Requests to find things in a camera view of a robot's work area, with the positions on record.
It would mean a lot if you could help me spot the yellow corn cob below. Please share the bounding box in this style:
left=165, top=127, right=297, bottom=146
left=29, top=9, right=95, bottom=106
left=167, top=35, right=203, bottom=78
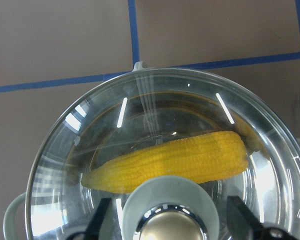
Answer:
left=81, top=131, right=249, bottom=194

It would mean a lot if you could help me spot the pale green cooking pot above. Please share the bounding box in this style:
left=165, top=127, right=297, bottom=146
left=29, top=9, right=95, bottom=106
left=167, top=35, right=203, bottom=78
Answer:
left=2, top=60, right=300, bottom=240

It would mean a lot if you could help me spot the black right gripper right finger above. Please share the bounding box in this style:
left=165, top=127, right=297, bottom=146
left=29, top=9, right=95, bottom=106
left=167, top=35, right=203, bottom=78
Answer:
left=226, top=196, right=264, bottom=240

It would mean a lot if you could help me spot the glass pot lid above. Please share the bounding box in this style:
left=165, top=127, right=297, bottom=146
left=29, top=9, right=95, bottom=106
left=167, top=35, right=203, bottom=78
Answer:
left=24, top=67, right=300, bottom=240

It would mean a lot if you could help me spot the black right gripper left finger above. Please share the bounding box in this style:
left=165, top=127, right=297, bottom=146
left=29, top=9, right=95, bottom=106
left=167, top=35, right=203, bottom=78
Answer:
left=84, top=198, right=112, bottom=240

